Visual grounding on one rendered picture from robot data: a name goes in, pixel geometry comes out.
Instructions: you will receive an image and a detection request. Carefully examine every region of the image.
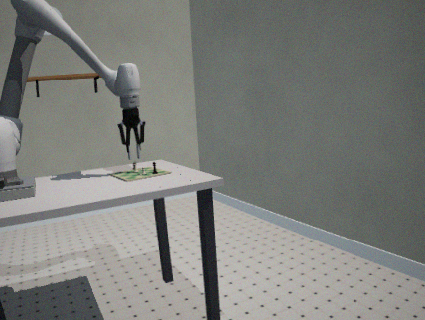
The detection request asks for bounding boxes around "green and cream checkered board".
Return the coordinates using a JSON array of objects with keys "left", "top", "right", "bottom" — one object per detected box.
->
[{"left": 109, "top": 167, "right": 172, "bottom": 182}]

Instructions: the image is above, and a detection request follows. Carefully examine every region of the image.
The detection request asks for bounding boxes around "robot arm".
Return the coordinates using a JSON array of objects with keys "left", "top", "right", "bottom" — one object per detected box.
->
[{"left": 0, "top": 0, "right": 140, "bottom": 187}]

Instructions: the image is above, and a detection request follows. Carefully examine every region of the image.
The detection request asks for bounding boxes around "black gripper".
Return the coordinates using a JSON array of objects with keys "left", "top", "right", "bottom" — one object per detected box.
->
[{"left": 117, "top": 108, "right": 146, "bottom": 160}]

